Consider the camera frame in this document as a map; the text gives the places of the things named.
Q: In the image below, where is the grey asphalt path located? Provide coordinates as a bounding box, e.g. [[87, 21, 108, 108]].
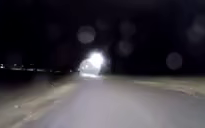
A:
[[21, 73, 205, 128]]

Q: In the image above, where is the dry grass verge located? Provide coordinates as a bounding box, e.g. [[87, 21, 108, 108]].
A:
[[101, 74, 205, 100], [0, 73, 83, 128]]

